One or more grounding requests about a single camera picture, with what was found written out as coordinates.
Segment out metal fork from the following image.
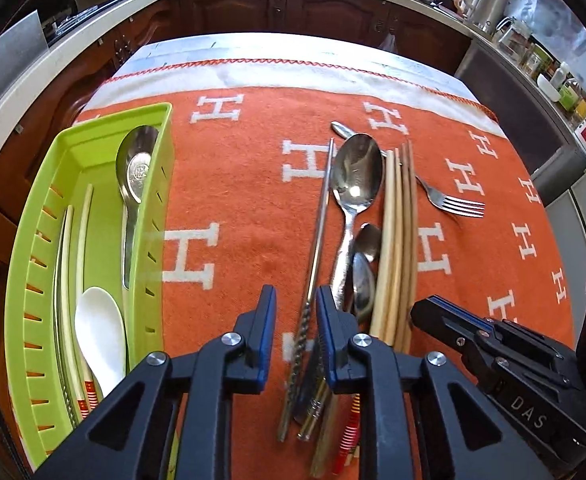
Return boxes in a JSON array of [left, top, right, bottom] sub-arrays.
[[330, 121, 487, 219]]

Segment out silver foil wall sheet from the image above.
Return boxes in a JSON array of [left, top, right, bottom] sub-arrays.
[[503, 0, 586, 97]]

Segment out pale blue table cover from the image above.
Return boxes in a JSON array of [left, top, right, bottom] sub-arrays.
[[118, 32, 474, 107]]

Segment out white plastic rice spoon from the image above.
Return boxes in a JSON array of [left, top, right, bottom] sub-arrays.
[[74, 286, 127, 399]]

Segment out row of condiment jars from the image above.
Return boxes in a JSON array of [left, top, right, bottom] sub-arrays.
[[520, 42, 586, 126]]

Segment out black gas stove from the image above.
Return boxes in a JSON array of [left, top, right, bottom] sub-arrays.
[[42, 4, 100, 42]]

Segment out built-in steel oven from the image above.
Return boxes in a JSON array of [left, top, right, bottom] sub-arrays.
[[455, 40, 586, 207]]

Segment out white bowl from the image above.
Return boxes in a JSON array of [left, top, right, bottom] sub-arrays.
[[536, 74, 563, 104]]

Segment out large spoon with embossed handle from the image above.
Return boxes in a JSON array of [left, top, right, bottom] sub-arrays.
[[329, 132, 387, 314]]

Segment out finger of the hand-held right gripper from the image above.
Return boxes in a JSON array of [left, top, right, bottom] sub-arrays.
[[430, 296, 512, 335], [410, 300, 498, 377]]

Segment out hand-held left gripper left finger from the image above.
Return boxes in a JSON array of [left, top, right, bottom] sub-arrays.
[[30, 285, 279, 480]]

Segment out large spoon with embossed bowl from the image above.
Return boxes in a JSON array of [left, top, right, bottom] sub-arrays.
[[114, 125, 160, 291]]

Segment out steel electric kettle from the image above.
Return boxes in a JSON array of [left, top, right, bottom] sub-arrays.
[[465, 0, 506, 32]]

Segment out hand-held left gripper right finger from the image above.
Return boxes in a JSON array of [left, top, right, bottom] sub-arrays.
[[314, 285, 544, 480]]

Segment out brown wooden cabinets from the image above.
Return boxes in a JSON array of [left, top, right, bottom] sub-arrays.
[[0, 0, 474, 211]]

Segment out orange printed blanket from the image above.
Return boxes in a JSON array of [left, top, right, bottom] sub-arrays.
[[70, 57, 576, 480]]

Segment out low stainless steel guard panel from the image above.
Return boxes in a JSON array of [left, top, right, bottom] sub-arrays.
[[0, 10, 50, 88]]

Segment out glass teapot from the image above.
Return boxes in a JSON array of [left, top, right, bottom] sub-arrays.
[[495, 17, 532, 57]]

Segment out green plastic utensil tray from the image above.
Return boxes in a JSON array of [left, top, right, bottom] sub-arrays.
[[4, 102, 176, 472]]

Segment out cream chopstick with striped end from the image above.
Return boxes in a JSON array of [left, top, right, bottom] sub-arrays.
[[74, 183, 99, 411], [63, 204, 92, 418]]

